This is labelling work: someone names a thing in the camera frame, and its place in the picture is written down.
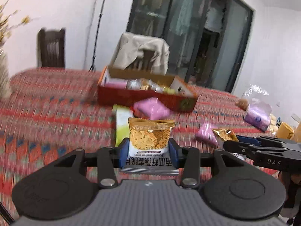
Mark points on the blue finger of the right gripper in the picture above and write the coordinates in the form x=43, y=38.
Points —
x=241, y=148
x=257, y=141

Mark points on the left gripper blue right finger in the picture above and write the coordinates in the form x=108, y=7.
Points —
x=188, y=159

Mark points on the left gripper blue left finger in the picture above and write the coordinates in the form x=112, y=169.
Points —
x=109, y=158

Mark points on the gold snack packet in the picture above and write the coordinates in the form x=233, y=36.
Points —
x=223, y=135

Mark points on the green snack packet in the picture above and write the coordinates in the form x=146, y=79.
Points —
x=122, y=114

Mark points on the yellow mug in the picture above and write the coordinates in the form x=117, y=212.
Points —
x=285, y=131

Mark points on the purple snack packet right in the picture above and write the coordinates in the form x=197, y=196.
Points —
x=205, y=134

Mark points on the purple snack packet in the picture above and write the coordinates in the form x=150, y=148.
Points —
x=205, y=134
x=151, y=109

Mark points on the clear plastic bag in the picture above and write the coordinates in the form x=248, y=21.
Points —
x=252, y=95

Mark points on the purple snack packet middle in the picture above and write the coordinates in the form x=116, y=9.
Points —
x=151, y=109

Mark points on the cardboard snack box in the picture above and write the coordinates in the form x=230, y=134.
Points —
x=183, y=99

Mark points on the patterned red tablecloth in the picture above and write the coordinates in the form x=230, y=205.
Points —
x=54, y=111

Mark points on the black light stand tripod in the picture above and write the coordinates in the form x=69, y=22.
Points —
x=100, y=14

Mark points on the wooden chair with cushion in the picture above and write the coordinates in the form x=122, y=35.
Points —
x=143, y=61

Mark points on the beige jacket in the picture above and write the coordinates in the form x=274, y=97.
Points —
x=132, y=46

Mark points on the glass sliding door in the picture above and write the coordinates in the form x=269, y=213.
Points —
x=207, y=38

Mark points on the dark wooden chair left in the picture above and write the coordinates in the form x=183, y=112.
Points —
x=51, y=48

